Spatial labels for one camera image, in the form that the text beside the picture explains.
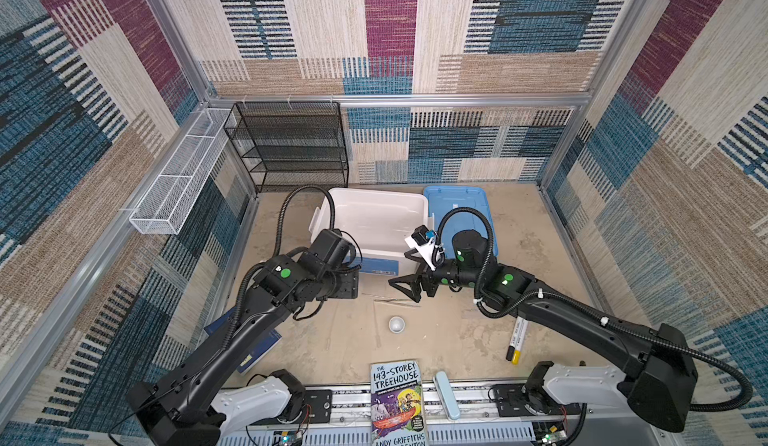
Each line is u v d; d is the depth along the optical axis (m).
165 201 0.72
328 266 0.54
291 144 1.08
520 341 0.83
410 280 0.62
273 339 0.83
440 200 1.15
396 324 0.85
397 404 0.72
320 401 0.75
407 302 0.91
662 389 0.38
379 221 1.06
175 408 0.37
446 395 0.73
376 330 0.85
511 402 0.73
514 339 0.83
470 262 0.56
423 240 0.61
